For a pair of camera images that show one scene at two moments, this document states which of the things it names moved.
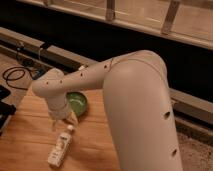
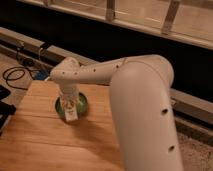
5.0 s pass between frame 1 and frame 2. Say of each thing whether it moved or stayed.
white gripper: moved
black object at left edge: stayed
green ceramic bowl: stayed
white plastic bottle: moved
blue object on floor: stayed
